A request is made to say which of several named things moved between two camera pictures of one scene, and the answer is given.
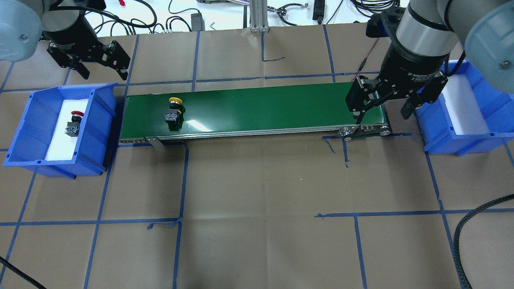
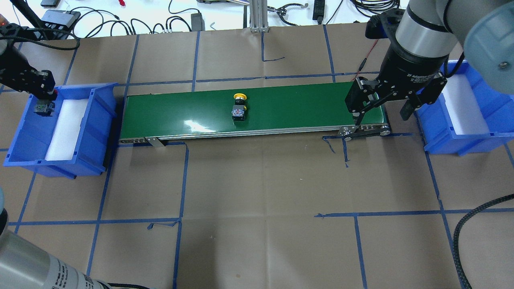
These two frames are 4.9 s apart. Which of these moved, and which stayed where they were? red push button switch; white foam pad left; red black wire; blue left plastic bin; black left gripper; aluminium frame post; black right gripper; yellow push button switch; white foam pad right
Moved: yellow push button switch; black left gripper; red push button switch
Stayed: red black wire; white foam pad left; white foam pad right; aluminium frame post; black right gripper; blue left plastic bin
